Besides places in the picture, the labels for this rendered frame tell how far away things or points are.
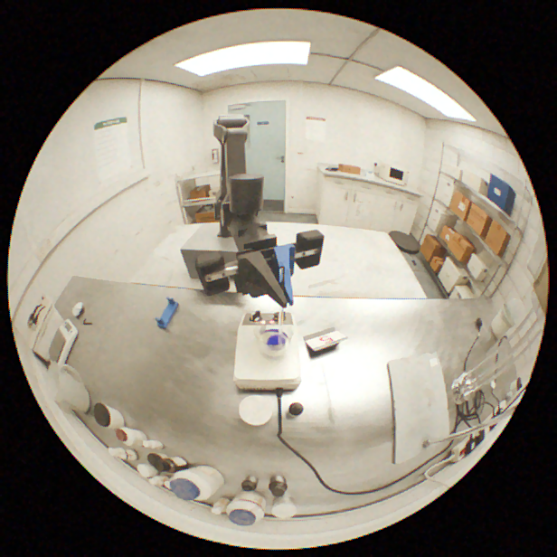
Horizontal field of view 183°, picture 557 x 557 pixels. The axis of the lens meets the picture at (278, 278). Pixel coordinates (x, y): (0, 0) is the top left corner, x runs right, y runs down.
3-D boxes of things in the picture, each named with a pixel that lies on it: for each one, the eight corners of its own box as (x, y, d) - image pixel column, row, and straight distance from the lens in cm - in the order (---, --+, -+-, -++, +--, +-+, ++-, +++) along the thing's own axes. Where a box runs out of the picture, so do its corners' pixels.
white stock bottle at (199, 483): (231, 486, 46) (212, 504, 35) (203, 491, 49) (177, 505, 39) (213, 462, 45) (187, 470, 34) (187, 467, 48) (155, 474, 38)
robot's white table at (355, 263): (211, 316, 171) (176, 225, 116) (348, 325, 166) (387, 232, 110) (195, 366, 152) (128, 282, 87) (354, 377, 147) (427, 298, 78)
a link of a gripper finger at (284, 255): (294, 242, 25) (292, 276, 29) (268, 249, 24) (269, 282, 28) (322, 276, 20) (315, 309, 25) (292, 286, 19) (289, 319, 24)
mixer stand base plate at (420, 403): (386, 361, 52) (388, 360, 51) (435, 352, 65) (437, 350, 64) (392, 466, 52) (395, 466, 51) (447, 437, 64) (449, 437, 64)
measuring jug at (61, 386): (89, 370, 75) (61, 345, 68) (101, 399, 67) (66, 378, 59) (71, 395, 85) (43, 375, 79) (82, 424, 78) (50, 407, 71)
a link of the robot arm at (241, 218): (229, 242, 40) (226, 202, 36) (255, 238, 41) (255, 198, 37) (235, 261, 34) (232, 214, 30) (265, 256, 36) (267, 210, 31)
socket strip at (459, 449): (450, 449, 67) (460, 447, 65) (499, 402, 100) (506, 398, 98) (449, 463, 69) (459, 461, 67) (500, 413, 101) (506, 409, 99)
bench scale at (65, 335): (80, 332, 94) (72, 325, 91) (61, 378, 98) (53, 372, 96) (70, 320, 111) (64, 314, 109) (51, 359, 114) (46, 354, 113)
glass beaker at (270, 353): (255, 363, 36) (250, 344, 28) (259, 335, 39) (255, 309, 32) (293, 365, 36) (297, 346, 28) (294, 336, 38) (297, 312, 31)
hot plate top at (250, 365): (239, 326, 41) (238, 325, 40) (295, 326, 40) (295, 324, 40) (234, 380, 36) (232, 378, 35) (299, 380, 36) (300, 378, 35)
